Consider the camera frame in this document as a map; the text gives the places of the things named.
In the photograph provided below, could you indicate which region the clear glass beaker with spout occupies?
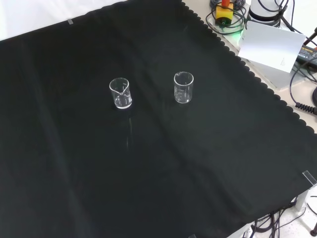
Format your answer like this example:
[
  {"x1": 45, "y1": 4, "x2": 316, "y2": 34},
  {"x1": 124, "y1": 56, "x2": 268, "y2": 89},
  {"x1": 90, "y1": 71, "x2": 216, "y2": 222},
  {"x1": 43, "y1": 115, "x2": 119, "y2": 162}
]
[
  {"x1": 108, "y1": 77, "x2": 133, "y2": 110},
  {"x1": 173, "y1": 71, "x2": 194, "y2": 104}
]

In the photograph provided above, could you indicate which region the black bench cloth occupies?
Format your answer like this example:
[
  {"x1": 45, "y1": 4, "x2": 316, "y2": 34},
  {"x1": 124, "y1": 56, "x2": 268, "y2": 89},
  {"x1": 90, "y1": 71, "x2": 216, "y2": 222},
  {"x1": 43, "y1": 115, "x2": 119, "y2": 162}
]
[{"x1": 0, "y1": 0, "x2": 317, "y2": 238}]

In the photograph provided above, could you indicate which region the yellow stop button box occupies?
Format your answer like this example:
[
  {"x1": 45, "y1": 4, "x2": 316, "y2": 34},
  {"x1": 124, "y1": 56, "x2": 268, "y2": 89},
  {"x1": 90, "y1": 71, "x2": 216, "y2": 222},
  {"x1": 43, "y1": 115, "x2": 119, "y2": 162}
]
[{"x1": 215, "y1": 0, "x2": 234, "y2": 27}]

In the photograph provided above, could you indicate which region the black power adapter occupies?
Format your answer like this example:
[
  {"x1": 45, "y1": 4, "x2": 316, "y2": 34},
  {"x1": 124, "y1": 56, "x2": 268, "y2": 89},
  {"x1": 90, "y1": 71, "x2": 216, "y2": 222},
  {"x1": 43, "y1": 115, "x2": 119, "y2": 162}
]
[{"x1": 295, "y1": 44, "x2": 317, "y2": 63}]

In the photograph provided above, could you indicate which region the white bench leg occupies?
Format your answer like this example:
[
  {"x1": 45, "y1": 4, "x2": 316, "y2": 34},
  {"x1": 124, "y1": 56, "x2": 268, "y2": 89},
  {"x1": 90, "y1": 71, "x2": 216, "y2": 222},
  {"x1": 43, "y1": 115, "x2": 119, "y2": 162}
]
[{"x1": 295, "y1": 187, "x2": 311, "y2": 212}]

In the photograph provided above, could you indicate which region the black tripod leg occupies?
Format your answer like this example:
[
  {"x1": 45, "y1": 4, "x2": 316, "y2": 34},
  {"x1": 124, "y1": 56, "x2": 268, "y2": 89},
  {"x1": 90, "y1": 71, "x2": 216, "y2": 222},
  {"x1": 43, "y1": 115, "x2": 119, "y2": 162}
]
[{"x1": 304, "y1": 26, "x2": 317, "y2": 46}]

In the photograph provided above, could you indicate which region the grey base plate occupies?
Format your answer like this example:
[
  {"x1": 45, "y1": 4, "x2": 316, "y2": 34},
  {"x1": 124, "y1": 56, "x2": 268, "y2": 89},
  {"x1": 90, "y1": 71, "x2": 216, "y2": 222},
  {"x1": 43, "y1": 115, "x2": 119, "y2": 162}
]
[{"x1": 222, "y1": 33, "x2": 293, "y2": 91}]

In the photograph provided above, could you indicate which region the dark blue cable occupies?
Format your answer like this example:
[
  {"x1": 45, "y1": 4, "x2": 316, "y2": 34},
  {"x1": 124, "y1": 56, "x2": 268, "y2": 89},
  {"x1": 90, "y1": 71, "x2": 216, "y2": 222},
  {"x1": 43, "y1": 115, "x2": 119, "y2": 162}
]
[{"x1": 289, "y1": 57, "x2": 317, "y2": 104}]

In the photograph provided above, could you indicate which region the black coiled cable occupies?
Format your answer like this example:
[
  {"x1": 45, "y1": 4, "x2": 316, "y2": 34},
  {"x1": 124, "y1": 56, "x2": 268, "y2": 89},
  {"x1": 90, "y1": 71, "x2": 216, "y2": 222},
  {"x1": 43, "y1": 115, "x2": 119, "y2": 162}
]
[{"x1": 295, "y1": 102, "x2": 317, "y2": 114}]

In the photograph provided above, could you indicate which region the black cable bundle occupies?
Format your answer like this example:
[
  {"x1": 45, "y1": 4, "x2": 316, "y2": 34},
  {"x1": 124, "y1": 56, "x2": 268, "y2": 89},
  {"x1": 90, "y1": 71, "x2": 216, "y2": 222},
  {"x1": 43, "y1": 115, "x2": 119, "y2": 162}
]
[{"x1": 249, "y1": 195, "x2": 317, "y2": 238}]

